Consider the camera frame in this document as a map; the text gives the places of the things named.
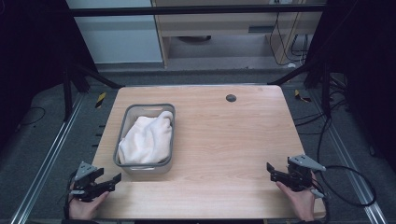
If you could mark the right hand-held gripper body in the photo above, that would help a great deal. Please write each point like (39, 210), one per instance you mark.
(300, 179)

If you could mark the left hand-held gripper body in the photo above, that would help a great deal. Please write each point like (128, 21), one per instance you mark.
(84, 186)

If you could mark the person's left hand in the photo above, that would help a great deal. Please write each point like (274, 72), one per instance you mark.
(82, 210)

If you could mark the person's right hand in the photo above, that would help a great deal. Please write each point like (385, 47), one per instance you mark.
(302, 203)

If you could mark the grey plastic basket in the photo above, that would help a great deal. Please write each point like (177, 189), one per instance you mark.
(137, 169)

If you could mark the white towel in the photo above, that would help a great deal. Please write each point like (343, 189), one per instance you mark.
(146, 140)

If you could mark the yellow black tape strip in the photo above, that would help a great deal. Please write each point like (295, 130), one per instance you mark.
(100, 99)
(300, 96)

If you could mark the round grey table grommet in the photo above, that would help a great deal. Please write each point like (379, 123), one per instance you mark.
(231, 98)

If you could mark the black metal stand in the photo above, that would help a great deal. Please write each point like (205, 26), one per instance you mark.
(67, 93)
(326, 93)

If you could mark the dark curtain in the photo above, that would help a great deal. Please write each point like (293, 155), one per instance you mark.
(31, 56)
(361, 62)

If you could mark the white cabinet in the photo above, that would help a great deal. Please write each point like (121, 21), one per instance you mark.
(118, 40)

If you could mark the light wooden cabinet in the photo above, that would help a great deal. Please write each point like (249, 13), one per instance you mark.
(218, 25)

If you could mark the aluminium floor rail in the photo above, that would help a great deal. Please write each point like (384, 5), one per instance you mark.
(348, 161)
(46, 161)

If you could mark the black horizontal frame bar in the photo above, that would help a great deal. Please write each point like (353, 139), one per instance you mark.
(186, 10)

